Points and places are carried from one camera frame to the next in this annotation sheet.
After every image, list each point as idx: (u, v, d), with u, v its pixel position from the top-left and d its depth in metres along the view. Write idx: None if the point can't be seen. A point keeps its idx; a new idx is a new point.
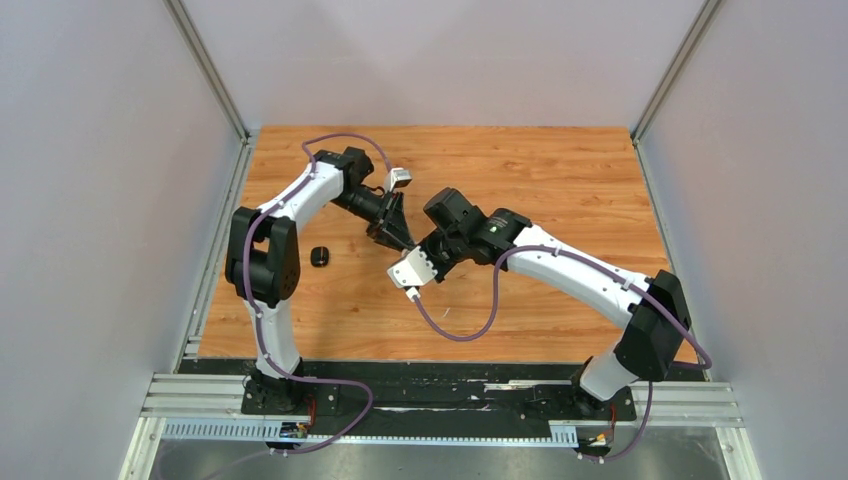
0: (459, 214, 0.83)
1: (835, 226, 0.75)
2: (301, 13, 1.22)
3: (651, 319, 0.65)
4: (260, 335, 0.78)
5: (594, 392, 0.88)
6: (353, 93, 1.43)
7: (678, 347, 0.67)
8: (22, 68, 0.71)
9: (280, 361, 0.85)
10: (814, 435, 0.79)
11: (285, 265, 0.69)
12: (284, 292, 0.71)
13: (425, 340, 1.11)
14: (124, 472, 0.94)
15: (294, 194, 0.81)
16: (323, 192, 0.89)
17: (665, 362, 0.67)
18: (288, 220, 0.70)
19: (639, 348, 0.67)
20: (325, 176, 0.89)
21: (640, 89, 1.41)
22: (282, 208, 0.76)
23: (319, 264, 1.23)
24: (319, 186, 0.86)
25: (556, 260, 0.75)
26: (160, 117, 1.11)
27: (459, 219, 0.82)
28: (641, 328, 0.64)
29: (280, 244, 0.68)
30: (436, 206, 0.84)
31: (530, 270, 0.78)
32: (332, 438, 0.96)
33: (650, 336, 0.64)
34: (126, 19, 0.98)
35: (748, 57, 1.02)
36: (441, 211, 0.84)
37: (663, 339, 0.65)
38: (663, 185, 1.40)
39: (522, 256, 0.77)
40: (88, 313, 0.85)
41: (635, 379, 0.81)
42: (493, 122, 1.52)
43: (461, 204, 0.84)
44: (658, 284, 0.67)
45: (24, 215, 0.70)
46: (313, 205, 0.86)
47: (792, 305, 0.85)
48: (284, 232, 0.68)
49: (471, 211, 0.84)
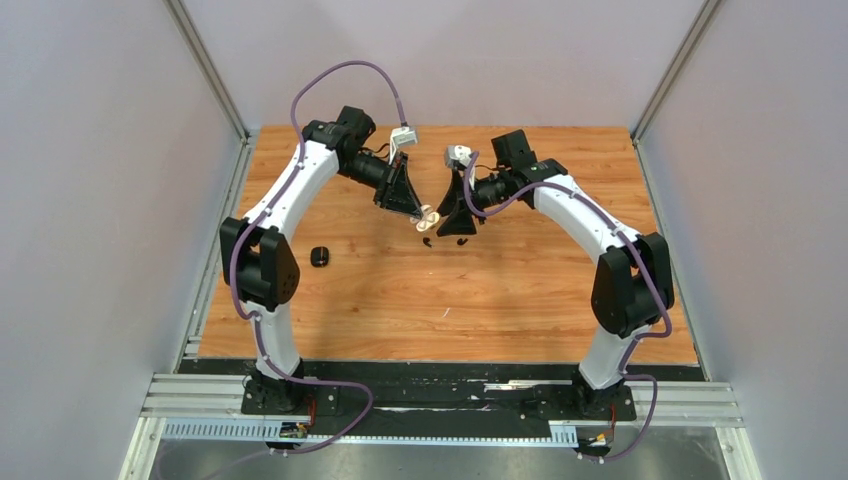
0: (515, 151, 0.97)
1: (835, 227, 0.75)
2: (301, 13, 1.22)
3: (621, 258, 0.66)
4: (260, 337, 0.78)
5: (589, 378, 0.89)
6: (353, 92, 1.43)
7: (644, 300, 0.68)
8: (20, 68, 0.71)
9: (279, 362, 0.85)
10: (813, 436, 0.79)
11: (278, 274, 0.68)
12: (282, 296, 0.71)
13: (426, 340, 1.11)
14: (124, 472, 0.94)
15: (282, 197, 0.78)
16: (314, 180, 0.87)
17: (627, 310, 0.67)
18: (277, 232, 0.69)
19: (603, 287, 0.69)
20: (314, 163, 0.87)
21: (640, 88, 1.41)
22: (269, 215, 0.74)
23: (319, 264, 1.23)
24: (307, 176, 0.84)
25: (565, 197, 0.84)
26: (160, 117, 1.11)
27: (514, 155, 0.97)
28: (607, 261, 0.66)
29: (269, 257, 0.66)
30: (501, 138, 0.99)
31: (550, 207, 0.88)
32: (332, 438, 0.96)
33: (614, 271, 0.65)
34: (125, 20, 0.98)
35: (749, 56, 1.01)
36: (503, 144, 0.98)
37: (630, 285, 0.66)
38: (663, 185, 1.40)
39: (545, 192, 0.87)
40: (88, 314, 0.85)
41: (616, 360, 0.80)
42: (493, 122, 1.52)
43: (520, 143, 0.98)
44: (647, 241, 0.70)
45: (23, 215, 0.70)
46: (306, 195, 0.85)
47: (791, 306, 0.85)
48: (272, 246, 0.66)
49: (527, 152, 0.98)
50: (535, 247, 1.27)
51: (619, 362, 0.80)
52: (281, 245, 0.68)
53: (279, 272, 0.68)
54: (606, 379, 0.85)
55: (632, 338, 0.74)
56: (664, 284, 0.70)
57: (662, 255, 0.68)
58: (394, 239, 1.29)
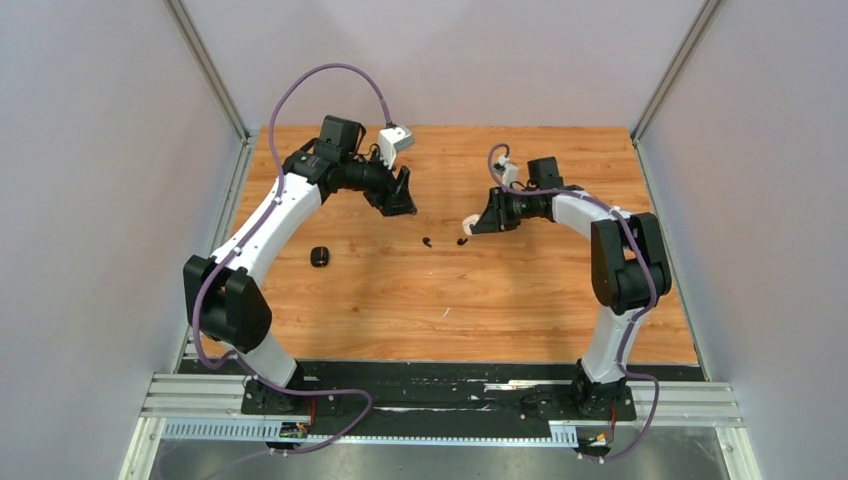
0: (544, 175, 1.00)
1: (834, 227, 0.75)
2: (301, 13, 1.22)
3: (611, 223, 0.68)
4: (245, 362, 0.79)
5: (589, 371, 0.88)
6: (353, 91, 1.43)
7: (639, 274, 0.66)
8: (19, 69, 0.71)
9: (270, 375, 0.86)
10: (814, 436, 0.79)
11: (245, 320, 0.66)
12: (251, 339, 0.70)
13: (425, 340, 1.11)
14: (124, 472, 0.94)
15: (254, 234, 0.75)
16: (291, 216, 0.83)
17: (621, 280, 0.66)
18: (244, 274, 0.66)
19: (596, 256, 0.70)
20: (292, 198, 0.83)
21: (641, 88, 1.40)
22: (239, 255, 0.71)
23: (319, 264, 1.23)
24: (284, 211, 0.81)
25: (578, 200, 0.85)
26: (160, 117, 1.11)
27: (542, 180, 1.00)
28: (596, 225, 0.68)
29: (235, 303, 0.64)
30: (534, 162, 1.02)
31: (566, 213, 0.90)
32: (332, 438, 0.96)
33: (602, 232, 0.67)
34: (125, 21, 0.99)
35: (749, 56, 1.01)
36: (534, 167, 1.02)
37: (621, 254, 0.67)
38: (663, 185, 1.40)
39: (562, 199, 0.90)
40: (88, 312, 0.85)
41: (615, 350, 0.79)
42: (494, 122, 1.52)
43: (550, 168, 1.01)
44: (637, 217, 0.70)
45: (24, 215, 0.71)
46: (284, 231, 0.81)
47: (791, 306, 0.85)
48: (237, 292, 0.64)
49: (555, 177, 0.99)
50: (535, 247, 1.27)
51: (618, 352, 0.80)
52: (249, 288, 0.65)
53: (246, 316, 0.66)
54: (605, 371, 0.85)
55: (628, 320, 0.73)
56: (658, 259, 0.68)
57: (652, 230, 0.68)
58: (394, 239, 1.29)
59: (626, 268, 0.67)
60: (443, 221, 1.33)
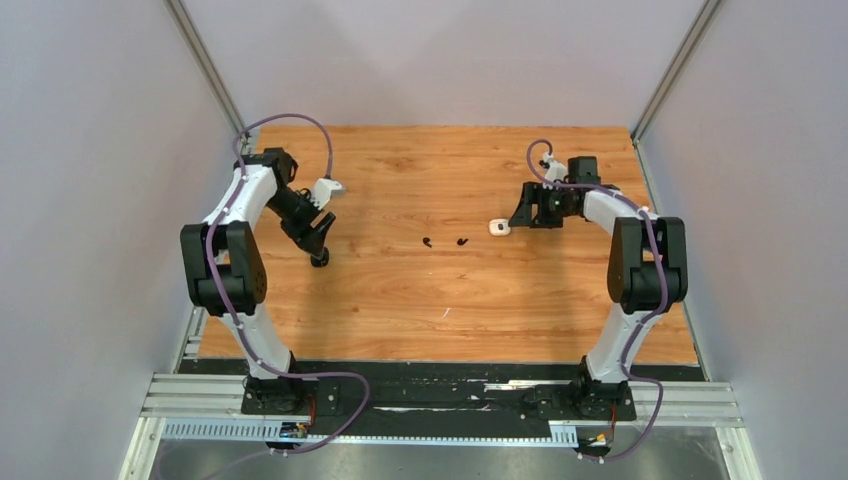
0: (583, 173, 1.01)
1: (835, 228, 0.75)
2: (301, 14, 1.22)
3: (634, 224, 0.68)
4: (246, 344, 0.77)
5: (593, 368, 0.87)
6: (353, 92, 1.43)
7: (655, 278, 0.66)
8: (19, 69, 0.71)
9: (274, 363, 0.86)
10: (815, 436, 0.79)
11: (253, 268, 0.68)
12: (261, 294, 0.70)
13: (425, 340, 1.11)
14: (124, 472, 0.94)
15: (237, 199, 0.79)
16: (261, 192, 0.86)
17: (634, 280, 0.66)
18: (241, 224, 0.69)
19: (614, 252, 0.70)
20: (258, 176, 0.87)
21: (640, 88, 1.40)
22: (228, 214, 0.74)
23: (320, 263, 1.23)
24: (256, 185, 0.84)
25: (610, 198, 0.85)
26: (160, 118, 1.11)
27: (580, 177, 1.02)
28: (618, 221, 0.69)
29: (238, 248, 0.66)
30: (574, 159, 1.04)
31: (597, 211, 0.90)
32: (328, 438, 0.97)
33: (623, 230, 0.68)
34: (124, 20, 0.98)
35: (749, 57, 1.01)
36: (573, 165, 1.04)
37: (638, 254, 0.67)
38: (663, 185, 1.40)
39: (595, 195, 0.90)
40: (88, 312, 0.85)
41: (621, 353, 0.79)
42: (494, 122, 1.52)
43: (590, 167, 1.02)
44: (664, 221, 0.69)
45: (23, 216, 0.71)
46: (257, 205, 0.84)
47: (791, 305, 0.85)
48: (241, 236, 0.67)
49: (593, 176, 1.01)
50: (536, 247, 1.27)
51: (621, 354, 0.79)
52: (249, 234, 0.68)
53: (254, 265, 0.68)
54: (606, 371, 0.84)
55: (637, 322, 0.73)
56: (677, 264, 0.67)
57: (676, 234, 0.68)
58: (394, 239, 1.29)
59: (642, 267, 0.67)
60: (443, 221, 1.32)
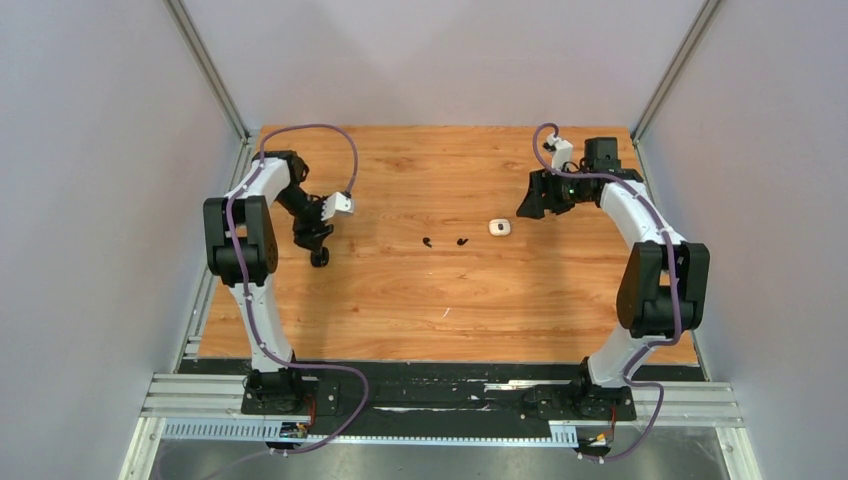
0: (602, 155, 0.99)
1: (835, 228, 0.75)
2: (302, 14, 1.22)
3: (653, 254, 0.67)
4: (251, 317, 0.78)
5: (593, 373, 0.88)
6: (354, 91, 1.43)
7: (668, 307, 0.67)
8: (19, 70, 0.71)
9: (276, 350, 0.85)
10: (815, 436, 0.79)
11: (267, 239, 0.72)
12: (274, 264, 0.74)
13: (425, 340, 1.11)
14: (125, 472, 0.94)
15: (256, 180, 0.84)
16: (279, 178, 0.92)
17: (646, 308, 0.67)
18: (258, 196, 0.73)
19: (630, 275, 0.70)
20: (278, 162, 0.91)
21: (641, 88, 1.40)
22: (245, 190, 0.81)
23: (320, 264, 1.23)
24: (275, 170, 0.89)
25: (631, 200, 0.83)
26: (160, 117, 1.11)
27: (598, 159, 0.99)
28: (638, 249, 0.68)
29: (255, 219, 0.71)
30: (592, 139, 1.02)
31: (612, 206, 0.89)
32: (328, 438, 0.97)
33: (641, 259, 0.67)
34: (124, 20, 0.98)
35: (750, 56, 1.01)
36: (591, 146, 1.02)
37: (654, 284, 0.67)
38: (663, 185, 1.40)
39: (615, 189, 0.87)
40: (88, 312, 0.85)
41: (622, 367, 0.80)
42: (494, 122, 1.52)
43: (609, 149, 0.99)
44: (687, 248, 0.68)
45: (23, 216, 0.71)
46: (273, 189, 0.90)
47: (791, 305, 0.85)
48: (258, 207, 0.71)
49: (612, 158, 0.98)
50: (536, 247, 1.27)
51: (624, 368, 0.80)
52: (264, 205, 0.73)
53: (268, 236, 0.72)
54: (607, 378, 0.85)
55: (643, 344, 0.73)
56: (692, 296, 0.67)
57: (699, 264, 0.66)
58: (394, 239, 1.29)
59: (655, 296, 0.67)
60: (443, 221, 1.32)
